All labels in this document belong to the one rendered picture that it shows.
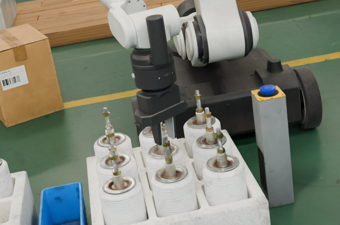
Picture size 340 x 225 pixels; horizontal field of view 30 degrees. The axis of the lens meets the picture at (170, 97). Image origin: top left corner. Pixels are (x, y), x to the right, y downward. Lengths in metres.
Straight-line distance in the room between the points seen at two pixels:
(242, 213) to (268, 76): 0.68
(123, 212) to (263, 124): 0.44
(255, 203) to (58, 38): 2.15
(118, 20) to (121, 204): 0.40
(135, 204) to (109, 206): 0.06
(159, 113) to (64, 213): 0.57
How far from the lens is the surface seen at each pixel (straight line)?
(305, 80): 2.02
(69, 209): 1.79
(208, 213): 1.41
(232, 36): 1.78
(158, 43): 1.23
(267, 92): 1.59
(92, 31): 3.38
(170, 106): 1.34
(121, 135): 1.64
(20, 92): 2.49
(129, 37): 1.25
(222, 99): 1.95
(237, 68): 2.21
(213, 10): 1.80
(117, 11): 1.29
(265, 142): 1.63
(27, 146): 2.32
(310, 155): 1.96
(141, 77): 1.29
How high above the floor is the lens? 0.95
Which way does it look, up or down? 23 degrees down
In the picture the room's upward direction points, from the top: 9 degrees counter-clockwise
